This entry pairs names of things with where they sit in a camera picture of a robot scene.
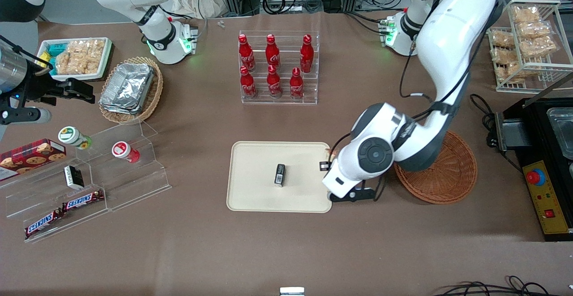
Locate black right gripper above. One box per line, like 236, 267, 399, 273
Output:
18, 76, 96, 106

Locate white rectangular snack tray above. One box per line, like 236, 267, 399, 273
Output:
36, 37, 113, 82

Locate beige plastic tray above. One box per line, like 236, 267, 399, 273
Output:
226, 141, 333, 214

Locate oval light wicker basket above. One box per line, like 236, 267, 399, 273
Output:
98, 56, 164, 125

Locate round brown wicker basket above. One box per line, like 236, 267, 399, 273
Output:
394, 130, 478, 205

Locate bagged rice crackers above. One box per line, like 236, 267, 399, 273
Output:
55, 39, 106, 76

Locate green lid cup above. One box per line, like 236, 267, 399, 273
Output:
58, 126, 93, 150

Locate stacked aluminium foil trays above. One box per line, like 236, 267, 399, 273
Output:
98, 62, 155, 116

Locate red lid cup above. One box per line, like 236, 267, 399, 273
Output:
111, 141, 141, 164

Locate clear acrylic bottle rack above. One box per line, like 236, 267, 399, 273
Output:
238, 30, 321, 106

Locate red plaid cookie box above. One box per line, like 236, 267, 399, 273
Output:
0, 138, 67, 181

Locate red cola bottle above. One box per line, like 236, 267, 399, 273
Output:
239, 65, 258, 100
266, 64, 283, 99
265, 34, 282, 71
238, 34, 256, 73
289, 67, 305, 101
299, 34, 315, 74

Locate black and white small box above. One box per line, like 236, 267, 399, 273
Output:
64, 165, 85, 190

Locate clear acrylic stepped shelf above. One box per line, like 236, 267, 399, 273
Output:
0, 120, 172, 244

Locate snickers chocolate bar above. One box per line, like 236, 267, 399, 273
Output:
24, 209, 64, 238
61, 190, 105, 212

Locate bagged pastry snack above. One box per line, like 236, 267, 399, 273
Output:
512, 6, 541, 23
496, 61, 539, 84
521, 36, 559, 58
516, 21, 552, 40
492, 47, 521, 64
491, 30, 516, 49

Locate yellow emergency stop control box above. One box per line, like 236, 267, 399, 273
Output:
522, 160, 570, 235

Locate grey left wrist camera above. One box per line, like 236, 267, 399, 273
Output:
327, 188, 376, 204

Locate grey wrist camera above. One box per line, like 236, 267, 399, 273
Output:
327, 188, 376, 204
0, 107, 52, 125

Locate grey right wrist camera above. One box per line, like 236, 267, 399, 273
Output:
0, 107, 52, 125

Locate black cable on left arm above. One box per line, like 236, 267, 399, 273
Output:
399, 32, 453, 120

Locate black cable by appliance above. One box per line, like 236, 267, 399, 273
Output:
469, 94, 524, 173

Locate black cable bundle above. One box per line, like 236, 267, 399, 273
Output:
433, 275, 573, 296

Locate black appliance frame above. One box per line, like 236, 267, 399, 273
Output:
495, 97, 573, 243

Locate white wire rack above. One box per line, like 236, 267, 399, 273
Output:
489, 0, 573, 94

